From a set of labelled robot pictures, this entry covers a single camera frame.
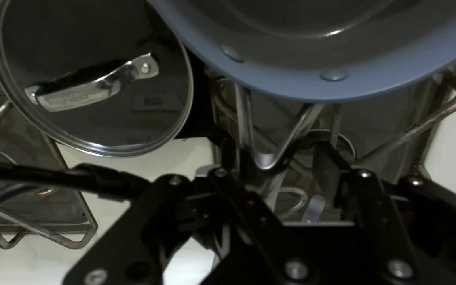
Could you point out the glass pot lid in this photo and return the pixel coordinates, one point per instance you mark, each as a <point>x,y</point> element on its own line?
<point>104,77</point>

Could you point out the white gas stove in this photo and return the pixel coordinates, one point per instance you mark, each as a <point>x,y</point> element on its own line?
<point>321,254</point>

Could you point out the grey frying pan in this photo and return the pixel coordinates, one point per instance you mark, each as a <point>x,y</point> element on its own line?
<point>318,50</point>

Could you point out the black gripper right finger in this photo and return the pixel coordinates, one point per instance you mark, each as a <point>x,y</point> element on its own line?
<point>410,227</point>

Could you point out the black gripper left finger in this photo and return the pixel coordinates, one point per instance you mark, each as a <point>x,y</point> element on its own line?
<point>213,210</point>

